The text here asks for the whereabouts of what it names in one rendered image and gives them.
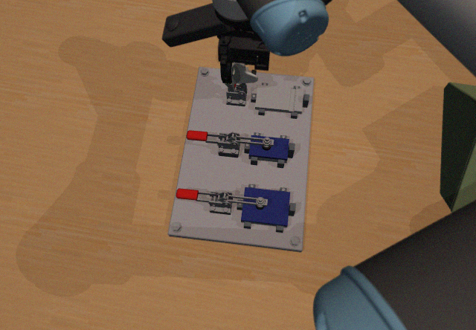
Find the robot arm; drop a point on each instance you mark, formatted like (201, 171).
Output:
(427, 281)

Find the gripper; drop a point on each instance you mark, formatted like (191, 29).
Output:
(240, 40)

